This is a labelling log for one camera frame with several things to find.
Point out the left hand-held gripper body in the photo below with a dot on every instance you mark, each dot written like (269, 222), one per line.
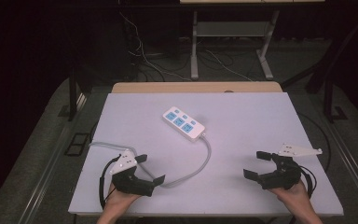
(127, 183)

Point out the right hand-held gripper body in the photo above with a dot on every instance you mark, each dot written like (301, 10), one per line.
(284, 177)

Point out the white power strip blue sockets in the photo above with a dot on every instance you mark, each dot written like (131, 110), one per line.
(180, 122)

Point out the person's left hand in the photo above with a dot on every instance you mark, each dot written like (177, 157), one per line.
(119, 200)

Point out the person's right hand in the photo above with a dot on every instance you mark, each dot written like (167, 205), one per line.
(293, 197)

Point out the black metal stand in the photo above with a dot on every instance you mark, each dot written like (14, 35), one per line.
(328, 99)

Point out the black rectangular floor frame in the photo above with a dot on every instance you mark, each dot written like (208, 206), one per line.
(70, 148)

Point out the metal floor rail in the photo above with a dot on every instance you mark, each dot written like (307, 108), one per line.
(54, 154)
(351, 161)

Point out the grey metal desk frame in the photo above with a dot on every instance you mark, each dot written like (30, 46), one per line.
(194, 62)

